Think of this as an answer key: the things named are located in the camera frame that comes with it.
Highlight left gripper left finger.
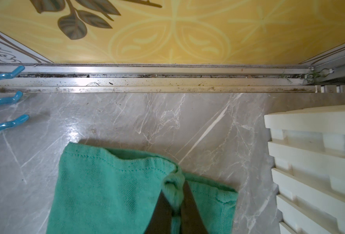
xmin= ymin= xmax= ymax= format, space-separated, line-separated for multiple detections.
xmin=144 ymin=191 xmax=173 ymax=234

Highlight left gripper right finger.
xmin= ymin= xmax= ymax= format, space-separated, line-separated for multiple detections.
xmin=180 ymin=181 xmax=208 ymax=234

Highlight green long pants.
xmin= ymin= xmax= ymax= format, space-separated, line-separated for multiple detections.
xmin=47 ymin=143 xmax=238 ymax=234

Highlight flower box white fence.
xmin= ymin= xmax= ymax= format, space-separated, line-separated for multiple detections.
xmin=264 ymin=105 xmax=345 ymax=234

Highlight toy rake yellow handle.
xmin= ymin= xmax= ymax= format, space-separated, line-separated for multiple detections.
xmin=0 ymin=66 xmax=29 ymax=131

